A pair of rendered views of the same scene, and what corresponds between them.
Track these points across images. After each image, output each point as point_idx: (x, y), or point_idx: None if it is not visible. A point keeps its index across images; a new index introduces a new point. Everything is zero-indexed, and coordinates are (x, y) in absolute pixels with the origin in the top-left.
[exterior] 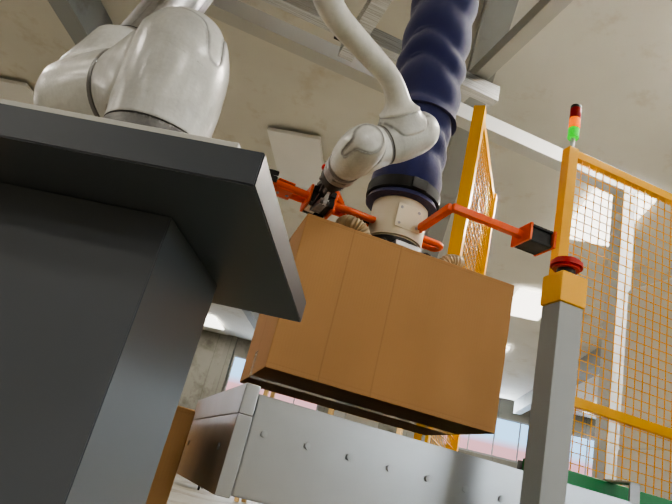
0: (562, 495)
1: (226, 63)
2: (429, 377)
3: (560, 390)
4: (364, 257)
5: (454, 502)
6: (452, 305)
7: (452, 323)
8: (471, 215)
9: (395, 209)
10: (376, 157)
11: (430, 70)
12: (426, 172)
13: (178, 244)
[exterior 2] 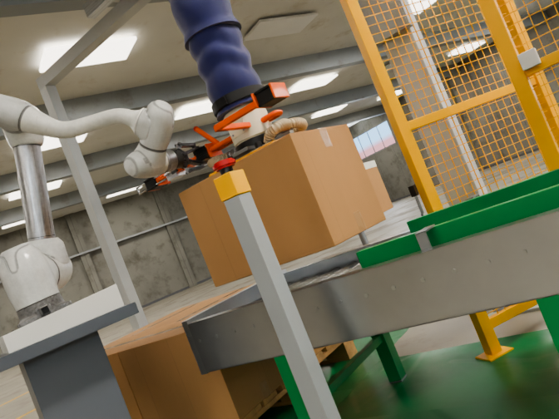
0: (285, 321)
1: (21, 262)
2: (280, 238)
3: (252, 259)
4: (211, 194)
5: None
6: (264, 183)
7: (272, 194)
8: (225, 124)
9: None
10: (142, 170)
11: (176, 12)
12: (220, 88)
13: (38, 359)
